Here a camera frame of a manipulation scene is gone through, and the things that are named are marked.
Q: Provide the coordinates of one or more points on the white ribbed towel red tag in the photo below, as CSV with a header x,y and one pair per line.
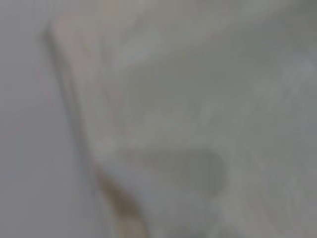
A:
x,y
188,119

